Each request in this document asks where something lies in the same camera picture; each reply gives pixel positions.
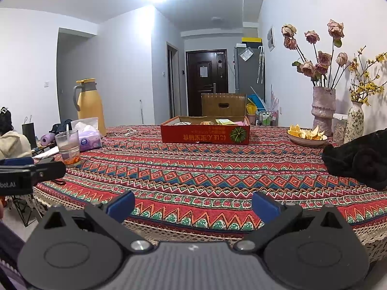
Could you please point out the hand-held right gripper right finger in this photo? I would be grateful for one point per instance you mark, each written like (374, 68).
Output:
(264, 205)

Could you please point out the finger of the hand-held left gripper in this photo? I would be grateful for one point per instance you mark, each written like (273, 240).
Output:
(18, 161)
(50, 170)

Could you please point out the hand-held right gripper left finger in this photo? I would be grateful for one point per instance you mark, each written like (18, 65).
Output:
(122, 202)

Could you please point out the red cardboard box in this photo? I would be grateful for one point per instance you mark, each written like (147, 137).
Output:
(205, 134)

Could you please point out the pile of white snack packets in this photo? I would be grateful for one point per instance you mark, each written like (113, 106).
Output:
(181, 123)

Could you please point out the black smartphone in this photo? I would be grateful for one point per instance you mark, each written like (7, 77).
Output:
(45, 159)

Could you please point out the clear plastic cup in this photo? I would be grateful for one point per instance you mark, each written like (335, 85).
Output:
(69, 149)

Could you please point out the purple yoga mat roll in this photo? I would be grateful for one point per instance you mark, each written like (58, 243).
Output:
(47, 139)

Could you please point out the black paper bag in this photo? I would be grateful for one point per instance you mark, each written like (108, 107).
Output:
(28, 131)

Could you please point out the dark bag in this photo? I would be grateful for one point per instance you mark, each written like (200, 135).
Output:
(62, 125)

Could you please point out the white straw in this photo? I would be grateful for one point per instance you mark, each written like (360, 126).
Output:
(67, 127)

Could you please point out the purple tissue pack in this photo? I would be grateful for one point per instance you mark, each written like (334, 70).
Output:
(89, 141)

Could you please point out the patterned red tablecloth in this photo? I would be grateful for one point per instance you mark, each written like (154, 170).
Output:
(196, 181)

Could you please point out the beige plate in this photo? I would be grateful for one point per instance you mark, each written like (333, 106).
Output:
(307, 142)

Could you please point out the yellow thermos jug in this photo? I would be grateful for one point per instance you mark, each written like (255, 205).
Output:
(89, 104)

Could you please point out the orange peels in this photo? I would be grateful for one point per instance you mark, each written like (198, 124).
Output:
(305, 133)

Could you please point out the yellow plastic bag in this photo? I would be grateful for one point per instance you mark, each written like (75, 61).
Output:
(251, 108)

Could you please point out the blue plastic board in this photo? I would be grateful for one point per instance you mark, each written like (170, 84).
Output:
(257, 101)

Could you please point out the pale purple plant decoration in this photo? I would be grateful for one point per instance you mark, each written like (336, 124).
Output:
(273, 99)

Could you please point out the black cloth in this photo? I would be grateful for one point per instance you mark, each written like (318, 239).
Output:
(359, 157)

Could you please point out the clear jar with white lid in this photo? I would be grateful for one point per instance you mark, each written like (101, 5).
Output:
(338, 127)

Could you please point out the brown cardboard box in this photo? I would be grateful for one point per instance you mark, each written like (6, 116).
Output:
(223, 104)

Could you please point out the pink textured vase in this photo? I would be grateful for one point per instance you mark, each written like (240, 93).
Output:
(323, 108)

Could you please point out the interior side door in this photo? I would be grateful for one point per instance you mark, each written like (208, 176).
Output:
(172, 81)

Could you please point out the grey refrigerator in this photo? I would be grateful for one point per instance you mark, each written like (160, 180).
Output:
(249, 72)

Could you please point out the dark brown entrance door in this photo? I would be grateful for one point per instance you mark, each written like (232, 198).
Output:
(205, 81)

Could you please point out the white folded umbrella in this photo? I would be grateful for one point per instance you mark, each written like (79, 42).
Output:
(260, 65)

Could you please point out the dried pink roses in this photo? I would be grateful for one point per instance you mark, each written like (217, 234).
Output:
(308, 68)

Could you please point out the clear plastic bag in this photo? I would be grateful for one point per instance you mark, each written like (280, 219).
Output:
(245, 54)

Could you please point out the yellow flower branches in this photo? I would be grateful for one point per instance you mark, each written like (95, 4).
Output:
(364, 89)

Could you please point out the yellow box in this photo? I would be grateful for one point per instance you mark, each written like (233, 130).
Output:
(252, 40)

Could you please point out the framed wall picture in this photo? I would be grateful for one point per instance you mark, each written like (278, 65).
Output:
(271, 39)

